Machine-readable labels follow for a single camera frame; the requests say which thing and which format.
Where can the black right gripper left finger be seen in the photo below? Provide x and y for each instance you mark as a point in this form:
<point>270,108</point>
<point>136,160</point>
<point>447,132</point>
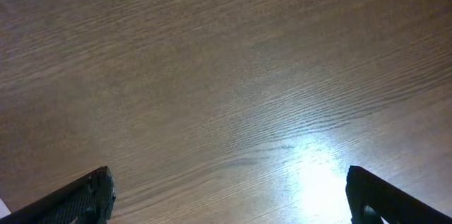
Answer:
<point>89,199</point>

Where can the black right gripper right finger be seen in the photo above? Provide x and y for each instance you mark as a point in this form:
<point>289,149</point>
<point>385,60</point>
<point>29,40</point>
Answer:
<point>373,200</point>

